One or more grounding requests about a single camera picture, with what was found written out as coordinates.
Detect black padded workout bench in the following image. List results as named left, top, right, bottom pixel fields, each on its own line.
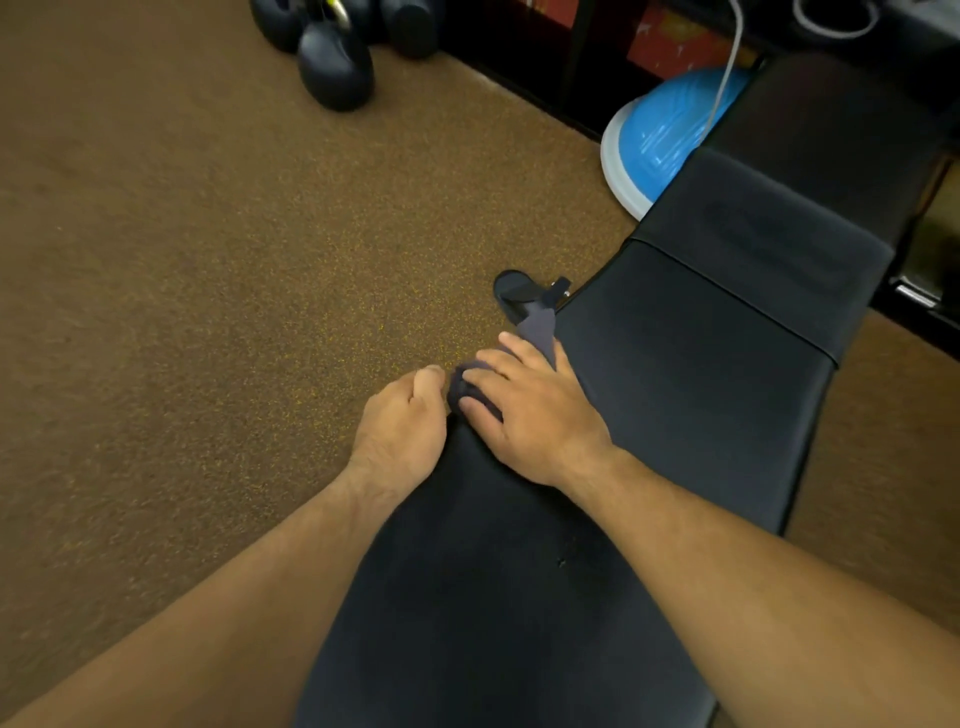
left=293, top=52, right=946, bottom=728

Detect white cord ring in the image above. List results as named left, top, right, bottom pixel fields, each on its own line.
left=793, top=0, right=880, bottom=40

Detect red patterned box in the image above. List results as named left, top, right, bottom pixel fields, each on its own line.
left=626, top=0, right=759, bottom=80
left=517, top=0, right=583, bottom=28

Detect dark grey cleaning cloth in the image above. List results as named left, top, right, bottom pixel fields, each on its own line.
left=447, top=303, right=560, bottom=421

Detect white hanging cord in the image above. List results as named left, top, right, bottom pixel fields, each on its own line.
left=704, top=0, right=745, bottom=133

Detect person's right forearm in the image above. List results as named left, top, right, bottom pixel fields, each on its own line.
left=569, top=446, right=960, bottom=728

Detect person's left hand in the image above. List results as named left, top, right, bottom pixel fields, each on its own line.
left=344, top=365, right=451, bottom=508

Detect person's left forearm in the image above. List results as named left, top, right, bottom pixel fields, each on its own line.
left=0, top=476, right=399, bottom=728

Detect person's right hand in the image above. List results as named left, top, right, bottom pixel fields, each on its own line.
left=457, top=331, right=620, bottom=493

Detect blue balance trainer dome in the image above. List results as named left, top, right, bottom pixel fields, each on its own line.
left=599, top=65, right=755, bottom=221

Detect black storage shelf rack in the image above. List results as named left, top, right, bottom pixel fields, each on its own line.
left=434, top=0, right=960, bottom=358

